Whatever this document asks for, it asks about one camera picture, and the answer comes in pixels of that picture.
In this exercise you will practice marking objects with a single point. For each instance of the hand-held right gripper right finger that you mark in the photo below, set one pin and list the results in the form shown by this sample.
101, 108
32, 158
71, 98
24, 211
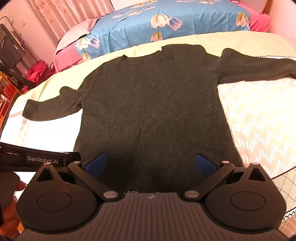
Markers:
204, 163

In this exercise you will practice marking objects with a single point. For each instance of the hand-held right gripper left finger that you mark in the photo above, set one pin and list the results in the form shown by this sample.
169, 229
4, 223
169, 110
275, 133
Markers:
97, 163

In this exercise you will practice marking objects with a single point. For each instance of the dark green knit sweater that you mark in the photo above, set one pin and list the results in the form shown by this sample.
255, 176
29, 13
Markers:
150, 104

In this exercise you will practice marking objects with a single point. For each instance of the red clothes pile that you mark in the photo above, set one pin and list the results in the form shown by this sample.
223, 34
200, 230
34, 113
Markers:
37, 70

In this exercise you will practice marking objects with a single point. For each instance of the metal clothes rack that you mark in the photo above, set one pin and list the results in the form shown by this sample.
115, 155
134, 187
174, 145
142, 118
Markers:
11, 46

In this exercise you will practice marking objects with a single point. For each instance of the person's left hand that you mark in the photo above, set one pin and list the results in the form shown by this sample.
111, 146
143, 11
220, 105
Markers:
11, 217

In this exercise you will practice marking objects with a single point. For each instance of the orange storage shelf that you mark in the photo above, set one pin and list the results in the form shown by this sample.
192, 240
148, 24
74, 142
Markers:
8, 95

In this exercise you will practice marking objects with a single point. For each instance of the yellow patterned bed sheet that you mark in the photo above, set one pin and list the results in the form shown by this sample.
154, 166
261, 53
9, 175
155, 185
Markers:
254, 115

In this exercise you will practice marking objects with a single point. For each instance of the pale pink quilted pillow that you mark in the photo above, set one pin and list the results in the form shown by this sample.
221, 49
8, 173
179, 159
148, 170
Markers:
74, 32

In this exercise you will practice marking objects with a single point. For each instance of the blue floral pillow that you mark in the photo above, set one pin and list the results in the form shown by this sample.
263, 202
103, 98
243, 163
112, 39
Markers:
143, 20

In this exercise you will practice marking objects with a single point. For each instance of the pink lace curtain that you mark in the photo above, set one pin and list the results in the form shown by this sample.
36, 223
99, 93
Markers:
60, 16

